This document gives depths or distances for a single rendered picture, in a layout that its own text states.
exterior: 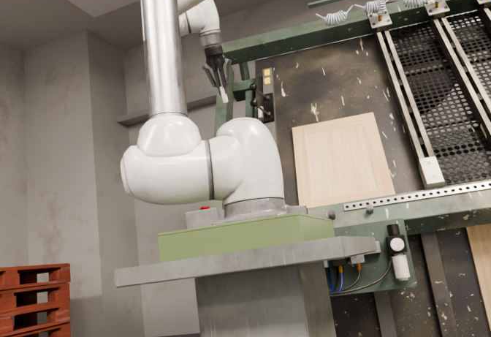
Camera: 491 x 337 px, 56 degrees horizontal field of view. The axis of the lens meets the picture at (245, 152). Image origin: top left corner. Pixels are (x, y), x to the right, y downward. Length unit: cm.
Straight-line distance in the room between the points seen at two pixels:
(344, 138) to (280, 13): 319
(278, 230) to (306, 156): 110
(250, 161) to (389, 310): 106
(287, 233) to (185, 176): 29
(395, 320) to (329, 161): 69
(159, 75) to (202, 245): 45
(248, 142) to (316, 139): 100
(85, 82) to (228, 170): 423
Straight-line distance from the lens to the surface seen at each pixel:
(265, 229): 98
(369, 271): 176
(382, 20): 258
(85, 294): 492
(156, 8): 130
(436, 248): 199
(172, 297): 511
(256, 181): 111
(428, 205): 181
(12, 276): 381
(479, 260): 206
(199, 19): 191
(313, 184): 195
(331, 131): 213
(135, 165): 113
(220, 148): 113
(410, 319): 206
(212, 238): 103
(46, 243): 526
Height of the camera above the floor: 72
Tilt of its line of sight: 13 degrees up
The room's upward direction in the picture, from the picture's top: 8 degrees counter-clockwise
